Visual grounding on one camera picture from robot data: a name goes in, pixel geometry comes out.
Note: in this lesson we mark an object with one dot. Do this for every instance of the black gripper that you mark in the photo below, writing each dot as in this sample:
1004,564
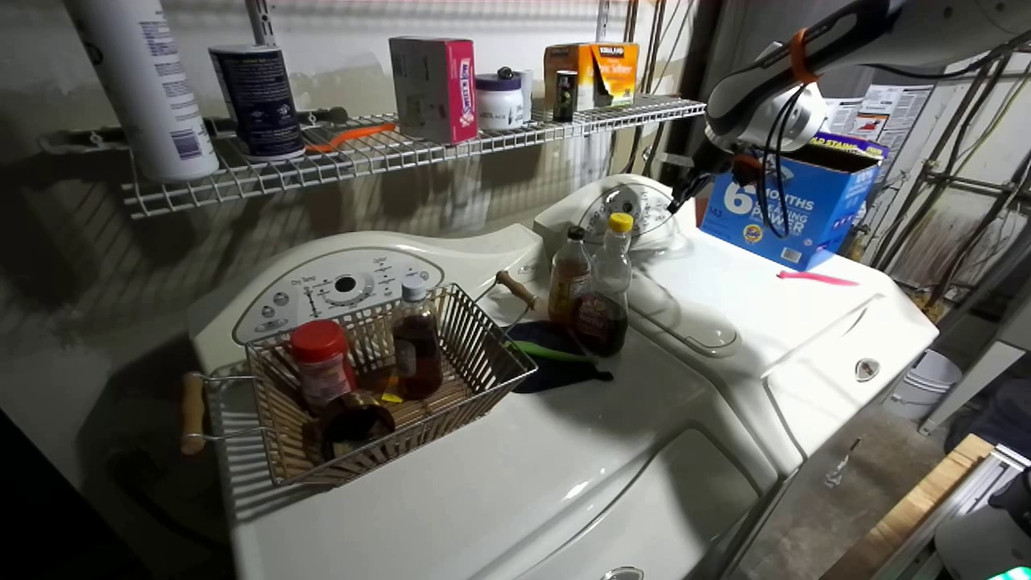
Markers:
731,161

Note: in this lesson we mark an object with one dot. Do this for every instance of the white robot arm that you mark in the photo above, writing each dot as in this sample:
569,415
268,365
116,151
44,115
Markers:
859,53

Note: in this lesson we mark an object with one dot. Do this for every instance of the clear bottle yellow cap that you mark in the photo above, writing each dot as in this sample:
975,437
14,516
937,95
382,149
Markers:
614,263

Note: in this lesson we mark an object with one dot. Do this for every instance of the blue cardboard box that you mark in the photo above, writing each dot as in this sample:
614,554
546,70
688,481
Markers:
825,204

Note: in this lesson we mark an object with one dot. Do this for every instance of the orange cardboard box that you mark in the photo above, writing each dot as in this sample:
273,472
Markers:
614,71

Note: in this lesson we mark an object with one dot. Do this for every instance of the pink pen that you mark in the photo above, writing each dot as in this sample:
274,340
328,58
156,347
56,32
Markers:
815,279

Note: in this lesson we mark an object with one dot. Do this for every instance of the brown sauce bottle black cap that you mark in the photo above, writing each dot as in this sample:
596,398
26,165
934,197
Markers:
569,284

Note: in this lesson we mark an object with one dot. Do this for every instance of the small dark bottle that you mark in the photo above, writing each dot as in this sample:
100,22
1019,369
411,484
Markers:
564,96

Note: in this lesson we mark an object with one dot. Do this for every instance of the dark round jar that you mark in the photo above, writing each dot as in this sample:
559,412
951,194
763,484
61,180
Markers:
600,323

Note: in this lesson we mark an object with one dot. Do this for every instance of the white jar dark lid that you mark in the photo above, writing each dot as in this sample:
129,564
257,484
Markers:
500,103

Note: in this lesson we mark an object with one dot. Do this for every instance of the white printed carton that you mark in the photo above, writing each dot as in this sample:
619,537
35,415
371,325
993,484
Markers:
897,106

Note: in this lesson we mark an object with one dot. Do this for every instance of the green utensil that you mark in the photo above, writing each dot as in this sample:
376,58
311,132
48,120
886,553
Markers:
549,352

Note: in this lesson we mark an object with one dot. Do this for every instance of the black tripod stand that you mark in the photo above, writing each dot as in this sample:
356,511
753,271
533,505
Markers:
947,213

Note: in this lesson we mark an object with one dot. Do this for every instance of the grey and pink box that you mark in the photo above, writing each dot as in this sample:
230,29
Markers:
436,90

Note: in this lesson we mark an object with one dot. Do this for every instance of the grey bucket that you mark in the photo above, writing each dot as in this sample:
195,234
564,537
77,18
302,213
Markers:
923,386

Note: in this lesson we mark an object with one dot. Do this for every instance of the dark sauce bottle silver cap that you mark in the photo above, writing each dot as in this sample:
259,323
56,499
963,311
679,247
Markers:
416,342

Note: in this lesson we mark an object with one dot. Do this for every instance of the orange tool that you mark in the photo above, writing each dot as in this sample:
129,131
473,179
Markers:
349,137

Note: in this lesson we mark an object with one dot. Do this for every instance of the wooden plank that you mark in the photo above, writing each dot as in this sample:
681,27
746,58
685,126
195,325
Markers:
914,511

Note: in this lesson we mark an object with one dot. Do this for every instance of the red lid spice jar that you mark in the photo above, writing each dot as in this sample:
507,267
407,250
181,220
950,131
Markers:
319,365

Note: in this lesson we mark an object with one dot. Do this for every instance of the dark brown lump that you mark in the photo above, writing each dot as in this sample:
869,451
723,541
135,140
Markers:
349,424

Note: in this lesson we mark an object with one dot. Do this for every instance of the dark blue cylindrical canister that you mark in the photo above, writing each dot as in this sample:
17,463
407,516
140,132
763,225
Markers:
259,102

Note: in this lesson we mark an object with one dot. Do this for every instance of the tall white spray bottle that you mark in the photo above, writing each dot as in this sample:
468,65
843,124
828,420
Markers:
145,96

